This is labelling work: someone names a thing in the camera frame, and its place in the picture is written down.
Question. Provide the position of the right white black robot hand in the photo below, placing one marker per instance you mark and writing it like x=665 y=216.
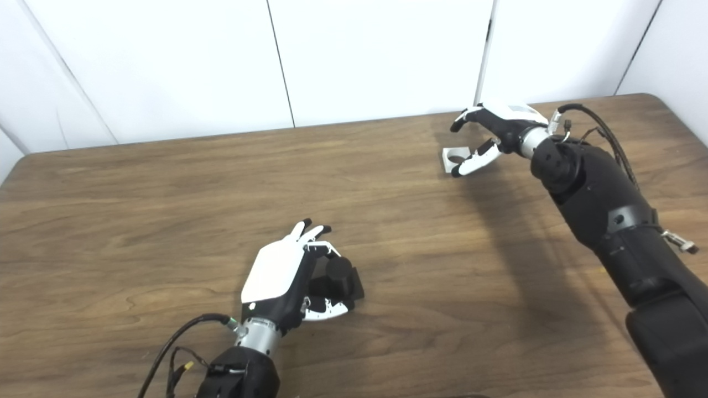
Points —
x=511 y=124

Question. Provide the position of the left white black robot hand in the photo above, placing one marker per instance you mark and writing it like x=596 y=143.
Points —
x=274 y=271

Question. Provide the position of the black peg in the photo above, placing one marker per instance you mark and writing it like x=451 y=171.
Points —
x=337 y=273

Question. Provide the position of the white square piece with hole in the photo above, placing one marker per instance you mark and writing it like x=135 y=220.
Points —
x=448 y=153

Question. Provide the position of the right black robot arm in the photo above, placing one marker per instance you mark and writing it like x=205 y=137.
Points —
x=608 y=210

